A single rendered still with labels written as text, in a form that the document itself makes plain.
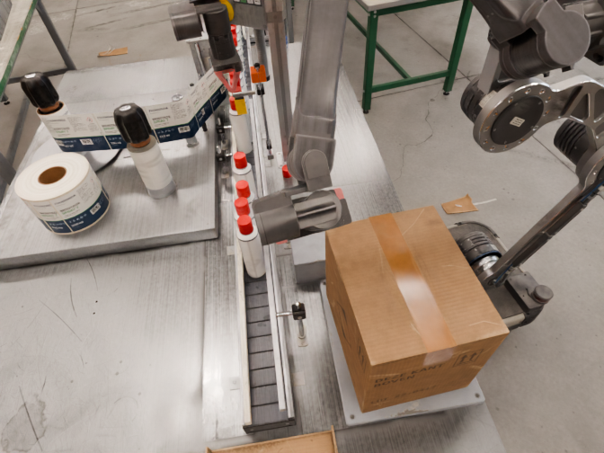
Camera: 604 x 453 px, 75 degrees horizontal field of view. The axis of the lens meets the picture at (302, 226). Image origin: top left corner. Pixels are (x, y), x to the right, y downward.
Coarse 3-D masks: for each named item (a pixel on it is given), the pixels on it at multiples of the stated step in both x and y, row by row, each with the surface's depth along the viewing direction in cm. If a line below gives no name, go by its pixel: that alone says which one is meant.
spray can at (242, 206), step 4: (236, 200) 93; (240, 200) 93; (244, 200) 93; (236, 204) 93; (240, 204) 92; (244, 204) 92; (248, 204) 94; (236, 208) 93; (240, 208) 92; (244, 208) 93; (248, 208) 94; (236, 212) 95; (240, 212) 94; (244, 212) 94; (248, 212) 95; (252, 212) 96; (236, 216) 95; (252, 216) 96; (236, 220) 95; (252, 220) 96; (236, 224) 97
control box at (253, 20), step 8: (224, 0) 104; (232, 0) 103; (232, 8) 105; (240, 8) 104; (248, 8) 102; (256, 8) 101; (264, 8) 100; (232, 16) 106; (240, 16) 105; (248, 16) 104; (256, 16) 103; (264, 16) 102; (240, 24) 107; (248, 24) 106; (256, 24) 105; (264, 24) 104
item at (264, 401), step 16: (256, 288) 101; (256, 304) 98; (256, 320) 96; (256, 336) 93; (256, 352) 91; (272, 352) 90; (256, 368) 88; (272, 368) 88; (256, 384) 86; (272, 384) 86; (256, 400) 84; (272, 400) 83; (256, 416) 82; (272, 416) 81; (288, 416) 81
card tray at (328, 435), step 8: (320, 432) 83; (328, 432) 83; (272, 440) 83; (280, 440) 83; (288, 440) 82; (296, 440) 82; (304, 440) 82; (312, 440) 82; (320, 440) 82; (328, 440) 82; (208, 448) 80; (232, 448) 82; (240, 448) 82; (248, 448) 82; (256, 448) 82; (264, 448) 82; (272, 448) 82; (280, 448) 82; (288, 448) 82; (296, 448) 82; (304, 448) 81; (312, 448) 81; (320, 448) 81; (328, 448) 81; (336, 448) 78
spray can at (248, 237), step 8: (240, 216) 90; (248, 216) 90; (240, 224) 89; (248, 224) 89; (240, 232) 91; (248, 232) 90; (256, 232) 92; (240, 240) 92; (248, 240) 91; (256, 240) 93; (240, 248) 96; (248, 248) 93; (256, 248) 95; (248, 256) 96; (256, 256) 97; (248, 264) 99; (256, 264) 99; (264, 264) 102; (248, 272) 103; (256, 272) 101; (264, 272) 104
